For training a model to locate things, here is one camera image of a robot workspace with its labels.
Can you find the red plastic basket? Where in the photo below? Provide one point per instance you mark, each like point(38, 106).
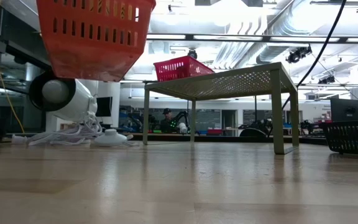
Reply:
point(179, 69)

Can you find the orange plastic basket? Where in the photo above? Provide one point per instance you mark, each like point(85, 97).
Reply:
point(95, 53)

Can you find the black plastic basket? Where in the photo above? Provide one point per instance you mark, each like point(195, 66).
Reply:
point(351, 137)

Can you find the black background robot arm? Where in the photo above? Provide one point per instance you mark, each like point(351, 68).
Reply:
point(180, 116)

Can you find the white cylindrical desk lamp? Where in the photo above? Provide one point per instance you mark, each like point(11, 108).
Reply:
point(73, 96)

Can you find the person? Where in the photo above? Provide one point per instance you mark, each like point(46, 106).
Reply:
point(166, 123)

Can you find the red background bin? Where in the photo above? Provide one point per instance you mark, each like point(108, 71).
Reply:
point(214, 131)

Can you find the green perforated metal shelf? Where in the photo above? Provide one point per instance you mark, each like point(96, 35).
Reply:
point(228, 84)

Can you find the black spotlight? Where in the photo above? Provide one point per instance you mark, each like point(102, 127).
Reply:
point(192, 53)
point(326, 80)
point(297, 55)

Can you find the white dome-shaped puck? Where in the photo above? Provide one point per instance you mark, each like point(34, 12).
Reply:
point(110, 138)

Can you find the black monitor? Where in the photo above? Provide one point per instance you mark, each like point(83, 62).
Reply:
point(346, 109)

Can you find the black overhead light rail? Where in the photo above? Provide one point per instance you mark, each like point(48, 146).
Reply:
point(259, 38)

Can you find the silver ventilation duct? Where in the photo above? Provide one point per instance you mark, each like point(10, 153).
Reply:
point(278, 28)

